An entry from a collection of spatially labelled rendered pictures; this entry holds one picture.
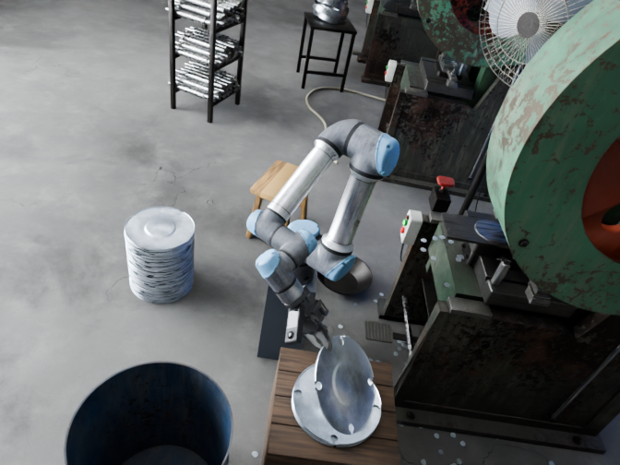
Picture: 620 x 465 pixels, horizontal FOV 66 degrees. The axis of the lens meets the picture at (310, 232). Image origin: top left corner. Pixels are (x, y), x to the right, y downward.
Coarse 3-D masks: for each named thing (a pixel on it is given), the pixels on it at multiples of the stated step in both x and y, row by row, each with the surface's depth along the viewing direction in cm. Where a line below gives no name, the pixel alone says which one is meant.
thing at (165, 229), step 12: (132, 216) 209; (144, 216) 210; (156, 216) 212; (168, 216) 213; (180, 216) 214; (132, 228) 203; (144, 228) 204; (156, 228) 205; (168, 228) 206; (180, 228) 208; (192, 228) 209; (132, 240) 198; (144, 240) 199; (156, 240) 200; (168, 240) 201; (180, 240) 202
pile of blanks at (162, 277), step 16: (128, 240) 198; (192, 240) 208; (128, 256) 205; (144, 256) 198; (160, 256) 198; (176, 256) 203; (192, 256) 215; (144, 272) 204; (160, 272) 205; (176, 272) 208; (192, 272) 222; (144, 288) 211; (160, 288) 210; (176, 288) 214
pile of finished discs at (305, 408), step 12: (312, 372) 159; (300, 384) 155; (312, 384) 156; (300, 396) 152; (312, 396) 152; (300, 408) 148; (312, 408) 149; (300, 420) 145; (312, 420) 146; (324, 420) 147; (372, 420) 149; (312, 432) 143; (324, 432) 144; (336, 432) 144; (360, 432) 146; (372, 432) 146; (324, 444) 142; (336, 444) 142; (348, 444) 142
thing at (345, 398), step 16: (336, 336) 148; (320, 352) 140; (336, 352) 146; (352, 352) 152; (320, 368) 139; (336, 368) 144; (352, 368) 149; (368, 368) 156; (336, 384) 141; (352, 384) 147; (368, 384) 154; (320, 400) 135; (336, 400) 140; (352, 400) 145; (368, 400) 151; (336, 416) 138; (352, 416) 143; (368, 416) 149; (352, 432) 141
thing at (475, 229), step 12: (444, 216) 169; (456, 216) 171; (444, 228) 165; (456, 228) 165; (468, 228) 166; (480, 228) 167; (492, 228) 168; (456, 240) 161; (468, 240) 161; (480, 240) 162; (492, 240) 162; (504, 240) 163; (468, 252) 171; (480, 252) 167; (492, 252) 166; (468, 264) 171
